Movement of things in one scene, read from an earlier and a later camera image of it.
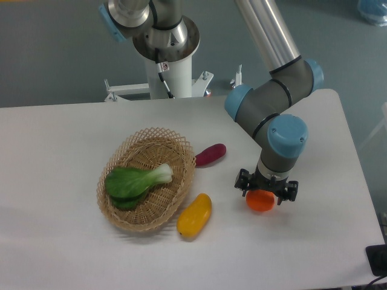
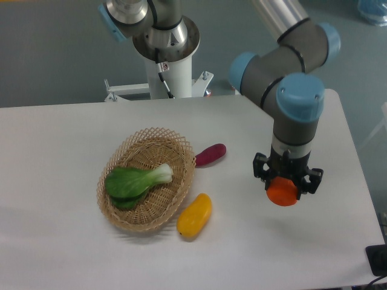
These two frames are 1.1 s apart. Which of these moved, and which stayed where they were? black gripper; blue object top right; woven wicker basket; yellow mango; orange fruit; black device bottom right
Moved: black gripper; orange fruit
Stayed: blue object top right; yellow mango; black device bottom right; woven wicker basket
